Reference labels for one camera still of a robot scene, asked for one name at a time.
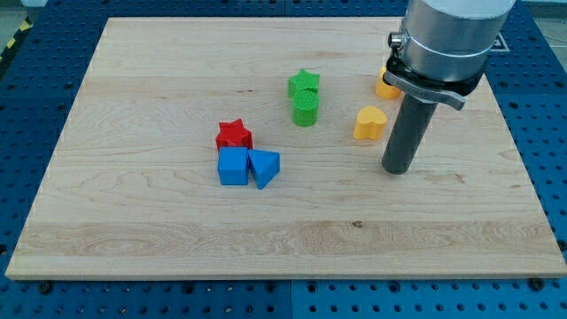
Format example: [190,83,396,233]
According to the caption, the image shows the yellow heart block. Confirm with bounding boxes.
[353,105,388,141]

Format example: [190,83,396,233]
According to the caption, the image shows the yellow block behind arm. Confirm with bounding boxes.
[375,66,401,100]

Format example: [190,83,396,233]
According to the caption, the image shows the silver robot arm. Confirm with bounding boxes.
[388,0,515,82]

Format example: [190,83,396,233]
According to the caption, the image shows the blue triangle block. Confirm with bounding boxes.
[248,149,280,190]

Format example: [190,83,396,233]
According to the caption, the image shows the blue cube block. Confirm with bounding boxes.
[217,147,248,185]

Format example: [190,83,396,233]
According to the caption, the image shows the red star block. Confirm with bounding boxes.
[215,119,253,150]

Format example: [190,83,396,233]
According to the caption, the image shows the green cylinder block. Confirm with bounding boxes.
[291,90,319,127]

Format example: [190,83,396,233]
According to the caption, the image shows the green star block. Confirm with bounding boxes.
[288,69,320,97]

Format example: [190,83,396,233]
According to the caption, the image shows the wooden board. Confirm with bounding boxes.
[6,17,566,280]

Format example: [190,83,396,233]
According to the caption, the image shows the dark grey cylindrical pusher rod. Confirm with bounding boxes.
[382,94,437,175]

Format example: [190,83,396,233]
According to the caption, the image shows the grey tool clamp bracket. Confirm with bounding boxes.
[383,55,486,111]

